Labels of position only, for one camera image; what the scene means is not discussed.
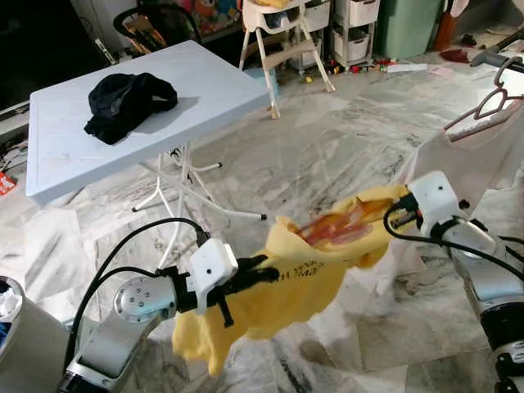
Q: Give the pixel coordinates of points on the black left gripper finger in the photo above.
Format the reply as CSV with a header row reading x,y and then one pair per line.
x,y
225,307
255,273

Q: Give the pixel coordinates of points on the yellow printed t-shirt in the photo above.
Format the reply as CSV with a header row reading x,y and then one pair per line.
x,y
286,295

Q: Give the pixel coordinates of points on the pink plastic hanger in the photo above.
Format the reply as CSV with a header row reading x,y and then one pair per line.
x,y
327,231

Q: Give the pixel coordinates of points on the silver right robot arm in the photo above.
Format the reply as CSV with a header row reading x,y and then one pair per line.
x,y
491,278

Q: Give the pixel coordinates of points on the dusky brown clothes hanger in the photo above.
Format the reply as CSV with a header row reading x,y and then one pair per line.
x,y
491,102

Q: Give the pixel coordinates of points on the cream white shirt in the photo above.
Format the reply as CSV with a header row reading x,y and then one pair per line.
x,y
483,155

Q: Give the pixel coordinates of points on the white paper strip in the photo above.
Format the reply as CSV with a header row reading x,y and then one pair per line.
x,y
408,68

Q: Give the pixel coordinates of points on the pink paper sheet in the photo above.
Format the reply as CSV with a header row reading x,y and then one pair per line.
x,y
444,72

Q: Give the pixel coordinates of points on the red cloth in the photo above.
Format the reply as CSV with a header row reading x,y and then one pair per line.
x,y
456,56

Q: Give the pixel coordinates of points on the white plastic drawer unit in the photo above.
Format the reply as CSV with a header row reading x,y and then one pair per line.
x,y
356,41

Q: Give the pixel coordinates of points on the black metal drying rack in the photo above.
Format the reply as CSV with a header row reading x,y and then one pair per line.
x,y
491,57

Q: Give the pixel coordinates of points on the light blue folding table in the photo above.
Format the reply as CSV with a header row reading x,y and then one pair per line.
x,y
205,90

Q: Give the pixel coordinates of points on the green cabinet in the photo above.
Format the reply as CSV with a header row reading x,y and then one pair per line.
x,y
409,29

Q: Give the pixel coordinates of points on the grey laundry basket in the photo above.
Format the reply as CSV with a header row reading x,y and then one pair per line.
x,y
33,344

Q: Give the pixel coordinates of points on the black crumpled garment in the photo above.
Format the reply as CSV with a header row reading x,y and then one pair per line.
x,y
131,102

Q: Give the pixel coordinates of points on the white cloth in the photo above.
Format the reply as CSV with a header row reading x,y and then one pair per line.
x,y
8,301

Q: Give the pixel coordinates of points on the white baby high chair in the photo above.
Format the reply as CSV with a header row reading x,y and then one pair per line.
x,y
282,16

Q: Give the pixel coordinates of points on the black toy stroller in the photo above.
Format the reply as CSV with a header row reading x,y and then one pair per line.
x,y
147,33

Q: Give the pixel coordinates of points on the black flat television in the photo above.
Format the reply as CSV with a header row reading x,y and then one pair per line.
x,y
41,49

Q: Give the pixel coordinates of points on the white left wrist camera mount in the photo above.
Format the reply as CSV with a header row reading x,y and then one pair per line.
x,y
214,266

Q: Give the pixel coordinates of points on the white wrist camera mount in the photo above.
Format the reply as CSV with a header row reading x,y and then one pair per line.
x,y
434,196
214,266

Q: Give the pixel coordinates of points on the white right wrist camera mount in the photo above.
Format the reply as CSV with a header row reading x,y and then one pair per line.
x,y
434,196

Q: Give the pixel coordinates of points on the brown wooden post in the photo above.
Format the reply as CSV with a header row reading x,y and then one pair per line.
x,y
446,29

